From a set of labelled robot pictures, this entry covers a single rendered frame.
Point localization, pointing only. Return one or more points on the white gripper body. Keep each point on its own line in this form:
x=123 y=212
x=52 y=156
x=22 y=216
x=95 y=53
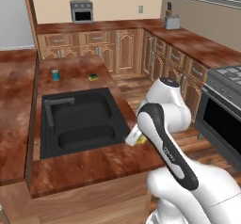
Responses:
x=133 y=136

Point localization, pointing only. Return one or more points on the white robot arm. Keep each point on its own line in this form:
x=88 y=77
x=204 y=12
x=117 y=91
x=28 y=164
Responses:
x=175 y=115

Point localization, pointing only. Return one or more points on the black double sink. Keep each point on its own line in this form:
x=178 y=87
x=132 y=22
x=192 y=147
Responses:
x=81 y=121

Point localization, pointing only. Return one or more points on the yellow green sponge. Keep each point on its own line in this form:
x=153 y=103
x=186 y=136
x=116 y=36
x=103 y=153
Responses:
x=93 y=76

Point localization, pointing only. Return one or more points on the small yellow object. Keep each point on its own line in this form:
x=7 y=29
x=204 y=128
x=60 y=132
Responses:
x=141 y=140

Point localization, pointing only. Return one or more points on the wooden base cupboards with drawers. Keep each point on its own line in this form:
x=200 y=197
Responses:
x=169 y=61

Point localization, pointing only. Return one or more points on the grey stove with oven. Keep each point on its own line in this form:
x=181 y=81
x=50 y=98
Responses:
x=219 y=115

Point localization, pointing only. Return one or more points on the dark grey tap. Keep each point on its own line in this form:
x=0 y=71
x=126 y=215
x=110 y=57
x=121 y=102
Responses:
x=48 y=107

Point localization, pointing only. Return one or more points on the wooden base cupboards run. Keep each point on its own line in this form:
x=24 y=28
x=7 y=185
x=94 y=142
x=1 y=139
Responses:
x=94 y=47

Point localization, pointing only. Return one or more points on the silver toaster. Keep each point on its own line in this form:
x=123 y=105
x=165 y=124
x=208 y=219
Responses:
x=172 y=22

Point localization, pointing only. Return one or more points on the dark knife block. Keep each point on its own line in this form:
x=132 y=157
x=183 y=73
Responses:
x=169 y=8

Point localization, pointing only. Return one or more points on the grey toaster oven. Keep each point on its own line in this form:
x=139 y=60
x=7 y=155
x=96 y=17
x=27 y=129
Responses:
x=81 y=11

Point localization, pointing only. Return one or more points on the white wall outlet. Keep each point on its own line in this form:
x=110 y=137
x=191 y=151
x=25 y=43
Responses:
x=140 y=9

